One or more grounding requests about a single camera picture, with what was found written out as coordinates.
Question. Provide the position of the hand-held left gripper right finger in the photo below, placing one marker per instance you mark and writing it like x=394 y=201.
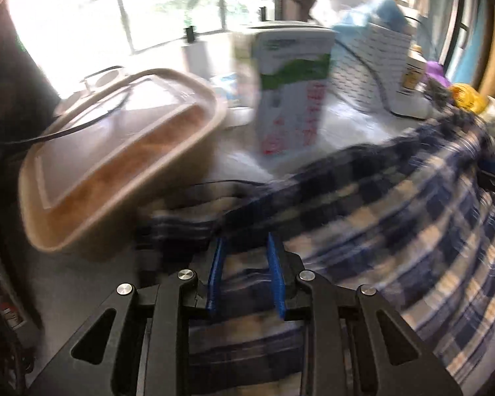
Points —
x=275 y=274

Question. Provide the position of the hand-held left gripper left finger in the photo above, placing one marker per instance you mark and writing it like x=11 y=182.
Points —
x=216 y=274

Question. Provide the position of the blue plaid pants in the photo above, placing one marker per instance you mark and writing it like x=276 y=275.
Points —
x=396 y=222

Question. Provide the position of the yellow plastic bag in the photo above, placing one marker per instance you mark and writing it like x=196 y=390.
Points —
x=470 y=97

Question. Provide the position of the purple cloth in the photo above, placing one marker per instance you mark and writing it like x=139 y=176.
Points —
x=434 y=70

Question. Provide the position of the beige lidded food container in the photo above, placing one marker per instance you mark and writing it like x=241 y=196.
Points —
x=119 y=152

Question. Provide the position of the white plastic basket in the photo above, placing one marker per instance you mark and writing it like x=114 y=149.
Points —
x=371 y=66

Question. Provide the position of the white green milk carton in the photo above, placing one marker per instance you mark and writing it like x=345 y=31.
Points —
x=291 y=90

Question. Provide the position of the light blue cloth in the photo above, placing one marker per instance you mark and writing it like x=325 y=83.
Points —
x=371 y=12

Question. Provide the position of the white charger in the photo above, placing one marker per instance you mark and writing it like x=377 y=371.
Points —
x=196 y=55

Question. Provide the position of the balcony railing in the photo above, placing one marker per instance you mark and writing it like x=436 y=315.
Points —
x=123 y=4

